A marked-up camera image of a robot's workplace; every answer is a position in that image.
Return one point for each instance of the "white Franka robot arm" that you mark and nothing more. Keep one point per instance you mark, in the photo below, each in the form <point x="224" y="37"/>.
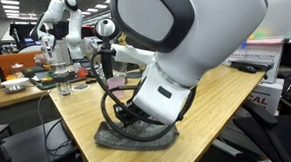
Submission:
<point x="209" y="27"/>

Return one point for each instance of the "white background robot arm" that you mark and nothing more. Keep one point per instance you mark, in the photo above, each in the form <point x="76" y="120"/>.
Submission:
<point x="74" y="31"/>

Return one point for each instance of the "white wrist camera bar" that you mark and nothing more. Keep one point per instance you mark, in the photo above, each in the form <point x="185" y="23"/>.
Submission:
<point x="130" y="55"/>

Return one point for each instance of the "black office chair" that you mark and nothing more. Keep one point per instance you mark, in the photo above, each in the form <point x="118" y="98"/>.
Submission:
<point x="272" y="141"/>

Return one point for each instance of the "square glass jar black band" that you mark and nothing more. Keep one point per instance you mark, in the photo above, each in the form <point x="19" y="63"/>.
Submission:
<point x="64" y="85"/>

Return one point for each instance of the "white printed cardboard box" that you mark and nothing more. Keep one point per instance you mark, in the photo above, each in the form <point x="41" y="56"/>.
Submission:
<point x="261" y="56"/>

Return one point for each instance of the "orange partition panel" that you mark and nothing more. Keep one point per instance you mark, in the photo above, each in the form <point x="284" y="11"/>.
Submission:
<point x="14" y="61"/>

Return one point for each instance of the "long black device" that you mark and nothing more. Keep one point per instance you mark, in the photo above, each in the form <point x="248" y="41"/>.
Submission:
<point x="261" y="64"/>

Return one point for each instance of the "translucent plastic bin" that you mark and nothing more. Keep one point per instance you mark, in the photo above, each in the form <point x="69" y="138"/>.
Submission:
<point x="282" y="13"/>

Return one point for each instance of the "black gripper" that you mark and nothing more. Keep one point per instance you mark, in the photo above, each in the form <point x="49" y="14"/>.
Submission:
<point x="127" y="113"/>

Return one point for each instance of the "gray terry towel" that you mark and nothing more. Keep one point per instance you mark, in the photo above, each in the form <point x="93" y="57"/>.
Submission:
<point x="122" y="144"/>

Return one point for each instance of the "shiny metal bowl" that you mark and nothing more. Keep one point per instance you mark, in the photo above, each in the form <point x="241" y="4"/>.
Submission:
<point x="15" y="83"/>

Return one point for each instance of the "small lidded glass jar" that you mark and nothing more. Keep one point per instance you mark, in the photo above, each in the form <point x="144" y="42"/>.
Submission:
<point x="17" y="71"/>

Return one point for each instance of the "gray metal tray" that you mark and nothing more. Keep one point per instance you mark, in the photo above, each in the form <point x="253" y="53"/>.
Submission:
<point x="68" y="82"/>

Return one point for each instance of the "white box red letters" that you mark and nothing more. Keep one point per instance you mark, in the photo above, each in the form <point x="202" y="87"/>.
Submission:
<point x="266" y="99"/>

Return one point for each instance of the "black computer mouse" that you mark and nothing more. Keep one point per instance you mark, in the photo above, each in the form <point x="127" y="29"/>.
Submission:
<point x="247" y="69"/>

